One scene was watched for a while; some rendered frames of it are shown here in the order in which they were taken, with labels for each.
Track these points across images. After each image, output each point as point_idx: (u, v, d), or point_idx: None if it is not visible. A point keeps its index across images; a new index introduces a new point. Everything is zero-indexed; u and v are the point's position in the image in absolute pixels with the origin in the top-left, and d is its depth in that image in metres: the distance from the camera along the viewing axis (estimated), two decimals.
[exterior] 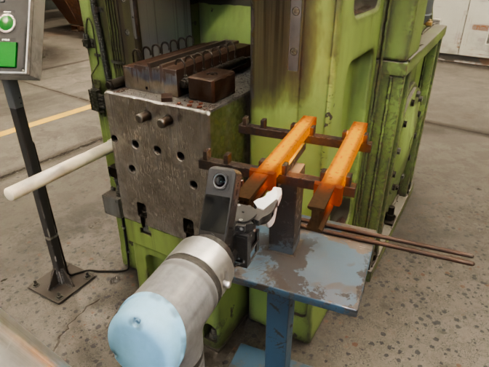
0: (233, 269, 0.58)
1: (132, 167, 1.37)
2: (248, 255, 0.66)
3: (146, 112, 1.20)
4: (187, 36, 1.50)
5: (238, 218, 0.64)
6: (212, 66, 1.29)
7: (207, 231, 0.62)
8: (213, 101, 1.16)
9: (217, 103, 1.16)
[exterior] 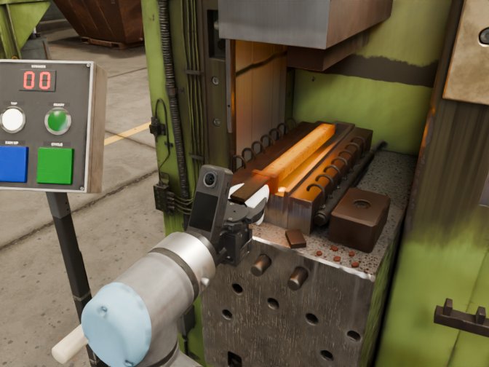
0: (215, 267, 0.59)
1: (226, 309, 1.00)
2: (237, 255, 0.66)
3: (265, 258, 0.83)
4: (288, 118, 1.13)
5: (228, 217, 0.65)
6: (345, 180, 0.92)
7: (194, 229, 0.63)
8: (370, 250, 0.79)
9: (375, 253, 0.79)
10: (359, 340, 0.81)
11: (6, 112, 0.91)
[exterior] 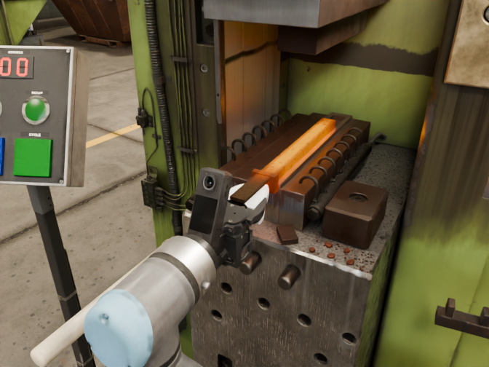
0: (215, 270, 0.59)
1: (215, 309, 0.95)
2: (238, 256, 0.67)
3: (255, 255, 0.78)
4: (281, 109, 1.08)
5: (228, 219, 0.65)
6: (340, 172, 0.87)
7: (195, 231, 0.63)
8: (366, 247, 0.74)
9: (372, 250, 0.74)
10: (354, 343, 0.76)
11: None
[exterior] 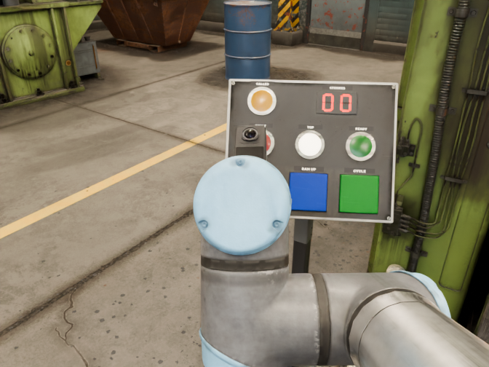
0: None
1: None
2: None
3: None
4: None
5: None
6: None
7: None
8: None
9: None
10: None
11: (303, 137, 0.86)
